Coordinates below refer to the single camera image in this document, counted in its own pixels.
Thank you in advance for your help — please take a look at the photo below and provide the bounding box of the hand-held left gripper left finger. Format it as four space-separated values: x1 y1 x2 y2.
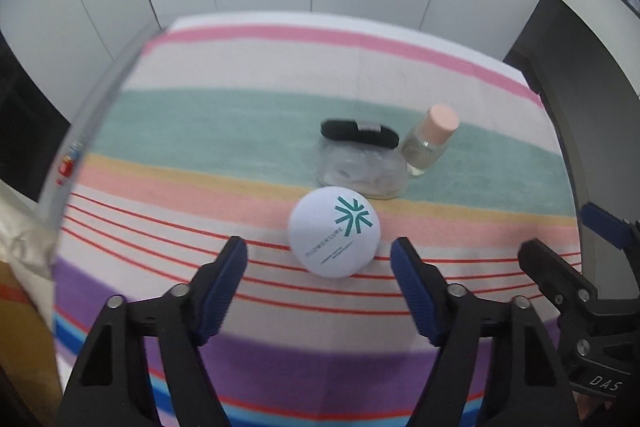
60 235 249 427

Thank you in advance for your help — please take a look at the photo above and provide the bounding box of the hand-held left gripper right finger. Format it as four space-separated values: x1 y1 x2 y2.
390 237 581 427

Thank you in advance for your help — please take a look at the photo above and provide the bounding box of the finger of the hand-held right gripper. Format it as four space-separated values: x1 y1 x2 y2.
517 238 602 320
582 203 640 254

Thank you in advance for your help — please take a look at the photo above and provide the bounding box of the white round compact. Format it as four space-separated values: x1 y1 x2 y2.
287 187 383 279

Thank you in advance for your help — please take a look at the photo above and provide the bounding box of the clear plastic container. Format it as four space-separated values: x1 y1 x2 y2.
37 19 173 233

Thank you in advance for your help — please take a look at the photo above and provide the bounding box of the clear jar with black lid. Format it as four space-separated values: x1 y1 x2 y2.
316 118 405 198

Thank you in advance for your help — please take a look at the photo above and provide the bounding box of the small bottle with pink cap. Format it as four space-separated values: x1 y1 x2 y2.
400 104 460 178

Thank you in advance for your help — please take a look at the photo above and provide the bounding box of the striped multicolour cloth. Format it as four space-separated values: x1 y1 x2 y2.
50 19 588 427

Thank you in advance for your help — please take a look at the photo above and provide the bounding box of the brown cardboard box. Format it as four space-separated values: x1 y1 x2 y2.
0 259 63 427

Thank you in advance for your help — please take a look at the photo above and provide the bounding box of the black glossy panel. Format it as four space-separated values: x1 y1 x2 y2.
0 32 71 182

